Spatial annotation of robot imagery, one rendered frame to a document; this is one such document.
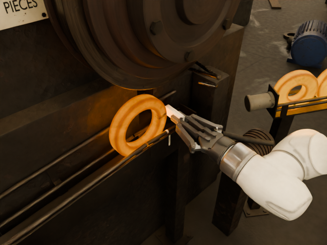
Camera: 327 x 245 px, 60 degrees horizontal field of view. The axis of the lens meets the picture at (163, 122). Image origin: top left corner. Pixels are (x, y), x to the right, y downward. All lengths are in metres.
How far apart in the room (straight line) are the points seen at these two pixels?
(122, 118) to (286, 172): 0.40
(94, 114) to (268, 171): 0.45
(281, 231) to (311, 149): 0.84
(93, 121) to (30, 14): 0.29
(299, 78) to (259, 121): 1.06
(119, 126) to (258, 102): 0.53
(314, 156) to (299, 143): 0.05
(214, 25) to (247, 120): 1.47
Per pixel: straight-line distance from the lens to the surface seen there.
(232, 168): 0.72
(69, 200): 0.73
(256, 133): 1.15
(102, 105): 0.75
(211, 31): 0.65
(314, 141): 0.78
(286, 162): 0.73
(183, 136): 0.78
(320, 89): 1.15
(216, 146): 0.74
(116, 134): 0.72
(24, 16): 0.63
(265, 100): 1.06
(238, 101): 2.25
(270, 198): 0.69
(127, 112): 0.71
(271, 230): 1.54
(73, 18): 0.52
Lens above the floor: 1.26
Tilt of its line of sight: 40 degrees down
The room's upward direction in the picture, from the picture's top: straight up
